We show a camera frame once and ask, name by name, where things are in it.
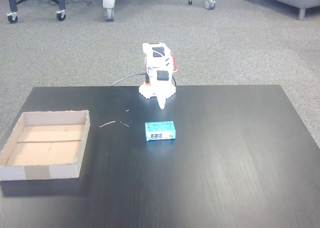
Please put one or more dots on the long wood splinter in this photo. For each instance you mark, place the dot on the long wood splinter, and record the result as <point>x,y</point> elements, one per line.
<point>107,124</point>

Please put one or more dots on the black cart frame with casters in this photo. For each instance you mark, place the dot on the black cart frame with casters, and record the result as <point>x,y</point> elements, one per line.
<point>60,3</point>

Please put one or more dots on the green block with label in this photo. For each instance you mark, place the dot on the green block with label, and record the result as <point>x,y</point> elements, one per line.
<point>160,130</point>

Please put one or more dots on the shallow cardboard box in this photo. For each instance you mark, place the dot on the shallow cardboard box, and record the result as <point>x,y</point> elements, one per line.
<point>47,148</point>

